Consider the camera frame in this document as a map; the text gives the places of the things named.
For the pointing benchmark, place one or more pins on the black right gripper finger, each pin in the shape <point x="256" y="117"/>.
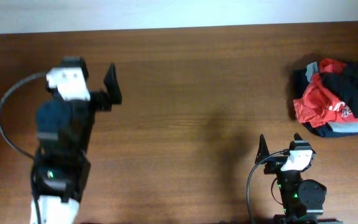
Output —
<point x="298" y="138"/>
<point x="263" y="151"/>

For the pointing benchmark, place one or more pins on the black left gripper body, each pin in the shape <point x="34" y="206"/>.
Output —
<point x="99" y="99"/>

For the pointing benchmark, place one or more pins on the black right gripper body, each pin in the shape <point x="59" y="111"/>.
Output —
<point x="275" y="164"/>

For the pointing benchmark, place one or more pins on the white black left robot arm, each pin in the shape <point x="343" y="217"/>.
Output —
<point x="64" y="125"/>

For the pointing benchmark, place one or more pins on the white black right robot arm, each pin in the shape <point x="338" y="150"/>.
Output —
<point x="302" y="200"/>

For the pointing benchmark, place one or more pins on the red printed t-shirt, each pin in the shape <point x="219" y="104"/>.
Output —
<point x="318" y="105"/>

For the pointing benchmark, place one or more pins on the navy folded garment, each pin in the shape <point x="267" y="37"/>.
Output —
<point x="300" y="84"/>

